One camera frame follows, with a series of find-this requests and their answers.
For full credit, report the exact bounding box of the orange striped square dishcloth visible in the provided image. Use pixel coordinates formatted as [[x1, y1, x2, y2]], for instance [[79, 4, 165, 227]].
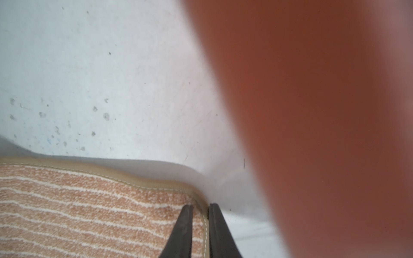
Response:
[[1, 157, 209, 258]]

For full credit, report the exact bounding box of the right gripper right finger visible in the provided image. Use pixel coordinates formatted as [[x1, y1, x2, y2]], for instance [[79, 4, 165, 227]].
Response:
[[208, 203, 242, 258]]

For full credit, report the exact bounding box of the pink plastic basket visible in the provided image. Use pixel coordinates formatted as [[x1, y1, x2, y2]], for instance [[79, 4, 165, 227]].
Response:
[[184, 1, 413, 258]]

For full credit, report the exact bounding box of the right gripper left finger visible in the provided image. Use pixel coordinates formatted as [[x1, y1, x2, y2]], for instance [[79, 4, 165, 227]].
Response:
[[159, 205, 194, 258]]

